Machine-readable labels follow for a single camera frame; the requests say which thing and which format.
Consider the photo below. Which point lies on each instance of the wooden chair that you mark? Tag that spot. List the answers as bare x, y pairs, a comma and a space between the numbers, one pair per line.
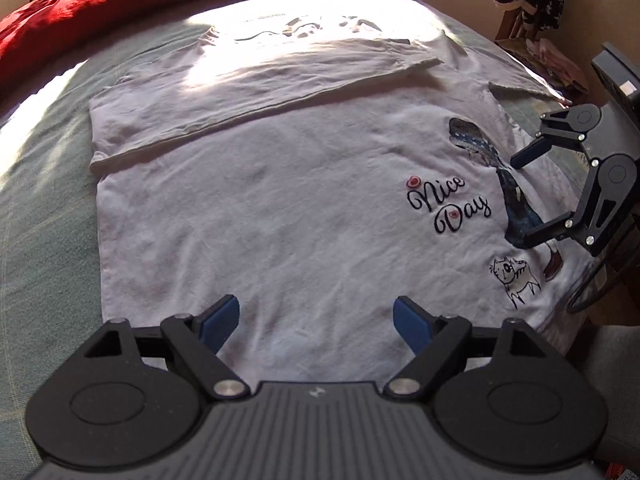
515, 25

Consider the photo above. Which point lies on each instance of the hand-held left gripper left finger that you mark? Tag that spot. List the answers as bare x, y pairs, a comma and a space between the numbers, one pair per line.
220, 322

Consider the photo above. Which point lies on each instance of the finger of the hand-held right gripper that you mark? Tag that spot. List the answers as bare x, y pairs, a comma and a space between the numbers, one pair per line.
525, 157
582, 210

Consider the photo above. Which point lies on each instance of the grey cloth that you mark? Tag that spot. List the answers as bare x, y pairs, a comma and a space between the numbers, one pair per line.
615, 375

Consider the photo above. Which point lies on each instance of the olive cloth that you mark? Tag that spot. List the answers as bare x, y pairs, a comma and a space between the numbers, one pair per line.
520, 53

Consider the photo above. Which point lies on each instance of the green plaid bed blanket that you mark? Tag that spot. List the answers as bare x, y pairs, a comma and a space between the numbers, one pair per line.
45, 220

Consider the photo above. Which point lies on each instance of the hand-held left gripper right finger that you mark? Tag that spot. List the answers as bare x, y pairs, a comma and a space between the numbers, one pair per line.
412, 325

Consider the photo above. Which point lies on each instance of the pink cloth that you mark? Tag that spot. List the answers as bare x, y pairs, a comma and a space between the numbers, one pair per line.
555, 60

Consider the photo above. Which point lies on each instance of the white printed t-shirt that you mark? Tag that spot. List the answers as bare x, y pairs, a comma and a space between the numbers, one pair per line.
300, 210

